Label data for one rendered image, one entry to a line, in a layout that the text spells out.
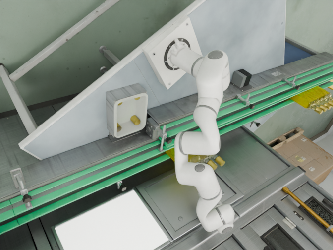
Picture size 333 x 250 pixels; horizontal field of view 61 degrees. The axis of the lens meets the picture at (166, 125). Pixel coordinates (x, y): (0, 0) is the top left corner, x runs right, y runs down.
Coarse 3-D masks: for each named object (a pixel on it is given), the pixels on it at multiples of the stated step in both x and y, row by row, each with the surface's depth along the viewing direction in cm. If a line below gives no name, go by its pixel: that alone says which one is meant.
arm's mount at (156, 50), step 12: (180, 24) 125; (156, 36) 126; (168, 36) 124; (180, 36) 128; (192, 36) 132; (144, 48) 124; (156, 48) 123; (168, 48) 127; (192, 48) 136; (156, 60) 127; (156, 72) 135; (168, 72) 135; (180, 72) 140; (168, 84) 139
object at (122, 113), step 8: (136, 96) 128; (144, 96) 133; (128, 104) 139; (136, 104) 142; (144, 104) 136; (120, 112) 139; (128, 112) 142; (136, 112) 145; (144, 112) 139; (120, 120) 142; (128, 120) 145; (144, 120) 142; (128, 128) 142; (136, 128) 143; (120, 136) 138
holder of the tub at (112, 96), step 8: (120, 88) 132; (128, 88) 132; (136, 88) 133; (112, 96) 126; (120, 96) 127; (128, 96) 128; (112, 104) 126; (112, 112) 129; (112, 120) 132; (112, 128) 136; (112, 136) 146; (128, 136) 147
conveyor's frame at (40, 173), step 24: (264, 72) 198; (288, 72) 203; (192, 96) 166; (168, 120) 147; (96, 144) 141; (120, 144) 143; (144, 144) 147; (24, 168) 125; (48, 168) 126; (72, 168) 128; (0, 192) 115
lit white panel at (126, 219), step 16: (96, 208) 135; (112, 208) 136; (128, 208) 137; (144, 208) 138; (64, 224) 127; (80, 224) 128; (96, 224) 129; (112, 224) 130; (128, 224) 130; (144, 224) 131; (64, 240) 121; (80, 240) 122; (96, 240) 123; (112, 240) 124; (128, 240) 125; (144, 240) 126; (160, 240) 126
